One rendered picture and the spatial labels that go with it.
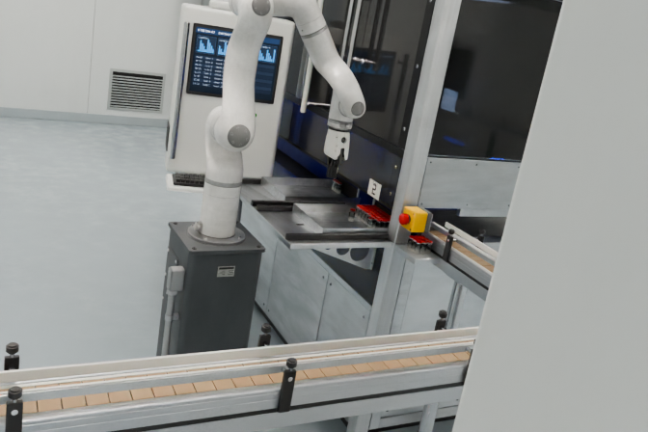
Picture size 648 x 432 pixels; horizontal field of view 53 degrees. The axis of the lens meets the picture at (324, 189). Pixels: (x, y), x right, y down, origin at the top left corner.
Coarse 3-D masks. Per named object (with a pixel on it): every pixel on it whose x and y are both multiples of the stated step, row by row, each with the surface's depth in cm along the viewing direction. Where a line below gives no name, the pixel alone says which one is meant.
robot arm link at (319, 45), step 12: (312, 36) 205; (324, 36) 206; (312, 48) 208; (324, 48) 207; (336, 48) 212; (312, 60) 211; (324, 60) 209; (336, 60) 210; (324, 72) 210; (336, 72) 208; (348, 72) 209; (336, 84) 208; (348, 84) 208; (348, 96) 208; (360, 96) 210; (348, 108) 210; (360, 108) 211
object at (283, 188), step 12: (264, 180) 274; (276, 180) 280; (288, 180) 283; (300, 180) 285; (312, 180) 288; (324, 180) 291; (276, 192) 263; (288, 192) 273; (300, 192) 276; (312, 192) 279; (324, 192) 282
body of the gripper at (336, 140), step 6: (330, 132) 223; (336, 132) 220; (342, 132) 219; (348, 132) 221; (330, 138) 223; (336, 138) 220; (342, 138) 220; (348, 138) 220; (330, 144) 223; (336, 144) 220; (342, 144) 220; (348, 144) 221; (324, 150) 228; (330, 150) 223; (336, 150) 220; (348, 150) 222; (330, 156) 224; (336, 156) 220; (342, 156) 224
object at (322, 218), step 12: (300, 204) 249; (312, 204) 252; (324, 204) 254; (336, 204) 256; (348, 204) 259; (360, 204) 261; (300, 216) 243; (312, 216) 247; (324, 216) 250; (336, 216) 252; (312, 228) 233; (324, 228) 227; (336, 228) 229; (348, 228) 231; (360, 228) 233; (372, 228) 236; (384, 228) 238
